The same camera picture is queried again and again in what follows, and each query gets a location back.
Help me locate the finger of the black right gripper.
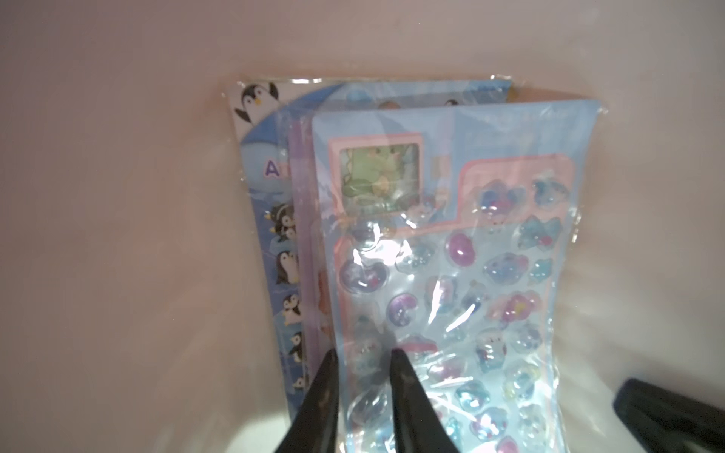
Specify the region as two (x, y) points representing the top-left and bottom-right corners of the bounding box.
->
(613, 379), (724, 452)

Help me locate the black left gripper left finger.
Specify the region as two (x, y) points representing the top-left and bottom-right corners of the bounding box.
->
(275, 349), (340, 453)

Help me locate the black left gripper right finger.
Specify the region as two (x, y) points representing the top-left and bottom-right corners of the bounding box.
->
(389, 348), (459, 453)

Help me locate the lilac animal sticker sheet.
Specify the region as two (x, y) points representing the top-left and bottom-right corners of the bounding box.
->
(287, 109), (341, 352)

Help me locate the light blue sticker sheet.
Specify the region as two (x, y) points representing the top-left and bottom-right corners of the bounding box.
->
(311, 99), (602, 452)

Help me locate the white plastic storage box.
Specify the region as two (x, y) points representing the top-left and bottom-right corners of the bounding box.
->
(1, 1), (724, 452)

